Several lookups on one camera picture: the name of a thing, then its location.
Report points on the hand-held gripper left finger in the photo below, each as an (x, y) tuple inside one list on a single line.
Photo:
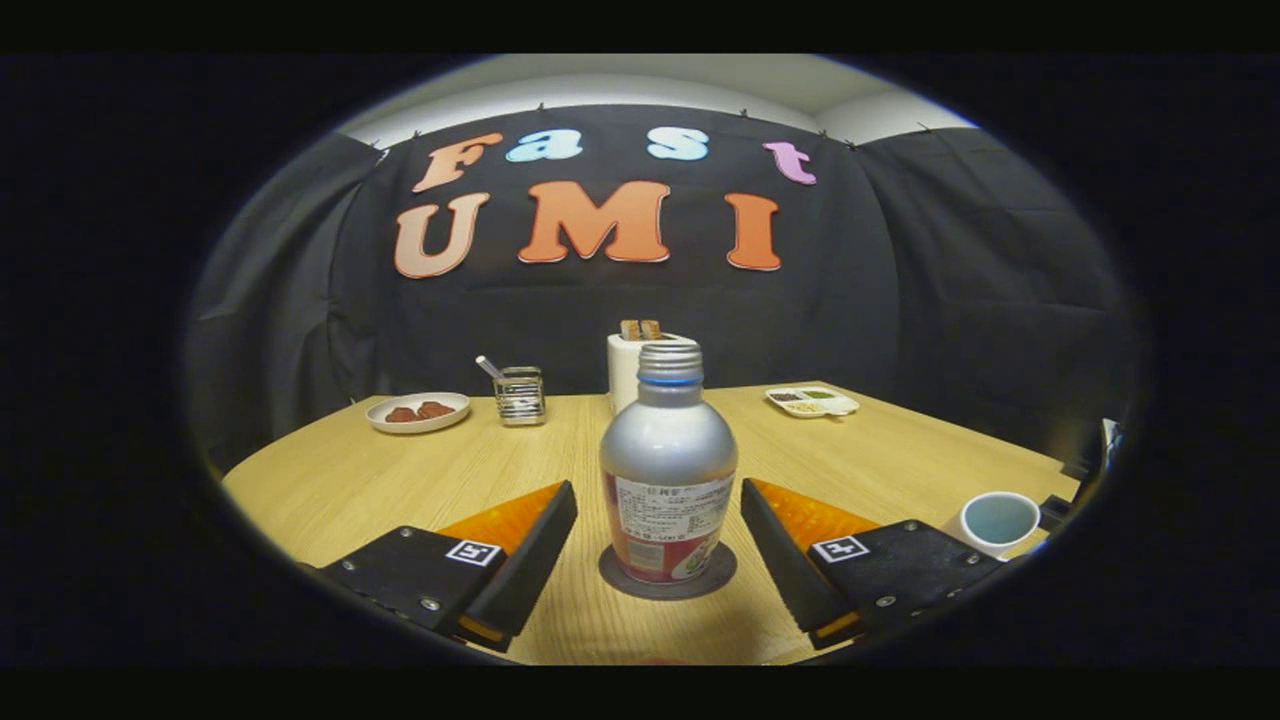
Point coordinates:
[(525, 565)]

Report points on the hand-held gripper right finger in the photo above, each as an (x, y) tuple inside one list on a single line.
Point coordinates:
[(785, 560)]

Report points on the dark round coaster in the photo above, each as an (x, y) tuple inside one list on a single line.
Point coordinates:
[(720, 572)]

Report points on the silver juice bottle red label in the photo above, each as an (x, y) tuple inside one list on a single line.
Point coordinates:
[(668, 450)]

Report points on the white cup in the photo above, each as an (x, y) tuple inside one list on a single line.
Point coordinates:
[(985, 540)]

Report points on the white divided snack tray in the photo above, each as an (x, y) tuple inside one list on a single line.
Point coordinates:
[(812, 402)]

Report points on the white round plate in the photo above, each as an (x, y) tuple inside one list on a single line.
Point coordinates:
[(445, 420)]

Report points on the glass utensil holder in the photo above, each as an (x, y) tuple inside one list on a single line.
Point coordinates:
[(520, 398)]

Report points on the brown food piece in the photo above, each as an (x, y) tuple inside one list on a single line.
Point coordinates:
[(401, 415), (436, 410)]

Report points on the wooden table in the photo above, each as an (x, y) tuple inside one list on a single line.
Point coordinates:
[(350, 490)]

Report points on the white toaster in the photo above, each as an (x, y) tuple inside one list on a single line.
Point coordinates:
[(622, 375)]

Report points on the toast slice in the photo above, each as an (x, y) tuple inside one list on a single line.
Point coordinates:
[(630, 330), (651, 329)]

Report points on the black backdrop cloth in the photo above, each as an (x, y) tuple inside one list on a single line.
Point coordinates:
[(950, 280)]

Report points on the black bracket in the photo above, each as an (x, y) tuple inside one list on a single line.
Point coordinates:
[(1056, 512)]

